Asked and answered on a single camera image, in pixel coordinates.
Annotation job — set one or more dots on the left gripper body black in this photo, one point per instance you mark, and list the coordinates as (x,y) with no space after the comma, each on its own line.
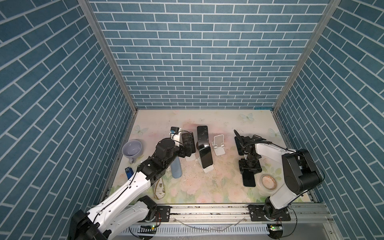
(182,153)

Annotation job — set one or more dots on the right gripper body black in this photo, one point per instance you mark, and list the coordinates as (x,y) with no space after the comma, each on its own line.
(251,164)

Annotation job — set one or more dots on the purple phone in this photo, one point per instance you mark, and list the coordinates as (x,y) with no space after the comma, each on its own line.
(188,141)

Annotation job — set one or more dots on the black phone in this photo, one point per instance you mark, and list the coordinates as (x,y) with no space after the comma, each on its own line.
(203,133)
(238,146)
(248,179)

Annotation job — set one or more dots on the teal phone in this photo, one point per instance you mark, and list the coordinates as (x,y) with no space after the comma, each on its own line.
(206,157)

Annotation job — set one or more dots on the white folding stand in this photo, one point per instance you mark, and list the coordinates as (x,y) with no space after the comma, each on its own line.
(218,145)

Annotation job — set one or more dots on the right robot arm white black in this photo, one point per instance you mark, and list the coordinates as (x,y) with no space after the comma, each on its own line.
(300,174)

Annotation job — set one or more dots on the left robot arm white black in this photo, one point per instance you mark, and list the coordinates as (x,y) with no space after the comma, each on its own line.
(113,215)

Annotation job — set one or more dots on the white stand far left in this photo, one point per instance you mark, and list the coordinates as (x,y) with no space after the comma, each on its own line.
(191,158)

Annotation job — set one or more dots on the white stand front centre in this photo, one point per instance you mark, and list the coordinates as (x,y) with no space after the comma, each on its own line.
(208,169)

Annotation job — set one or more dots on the tape roll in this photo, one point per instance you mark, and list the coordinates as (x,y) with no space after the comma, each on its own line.
(269,182)

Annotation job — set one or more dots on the patterned glasses case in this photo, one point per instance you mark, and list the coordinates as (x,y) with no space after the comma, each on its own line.
(159,189)

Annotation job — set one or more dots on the blue small box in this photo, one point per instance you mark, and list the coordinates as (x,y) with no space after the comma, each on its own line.
(129,172)

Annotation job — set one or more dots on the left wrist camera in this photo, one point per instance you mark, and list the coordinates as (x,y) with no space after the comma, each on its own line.
(174,131)

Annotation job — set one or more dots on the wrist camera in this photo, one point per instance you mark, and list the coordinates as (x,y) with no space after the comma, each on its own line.
(255,139)
(174,131)

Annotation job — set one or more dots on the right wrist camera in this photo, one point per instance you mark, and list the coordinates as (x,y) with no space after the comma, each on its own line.
(255,139)

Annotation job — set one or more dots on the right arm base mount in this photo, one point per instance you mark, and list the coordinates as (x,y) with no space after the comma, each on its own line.
(266,212)

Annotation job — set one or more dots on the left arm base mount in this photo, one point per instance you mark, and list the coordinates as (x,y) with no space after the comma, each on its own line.
(162,214)

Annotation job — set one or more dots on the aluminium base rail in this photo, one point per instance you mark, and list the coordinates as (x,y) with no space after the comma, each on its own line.
(311,213)

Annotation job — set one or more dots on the white vented cable duct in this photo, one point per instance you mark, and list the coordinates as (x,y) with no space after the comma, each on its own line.
(198,230)

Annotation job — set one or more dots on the left metal corner post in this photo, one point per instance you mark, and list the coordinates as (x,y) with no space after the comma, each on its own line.
(92,20)

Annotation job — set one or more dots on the metal corner post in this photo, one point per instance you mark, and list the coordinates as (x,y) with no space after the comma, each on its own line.
(92,20)
(318,30)

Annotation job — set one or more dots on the right metal corner post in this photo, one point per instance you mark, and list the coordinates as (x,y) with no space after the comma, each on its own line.
(318,30)

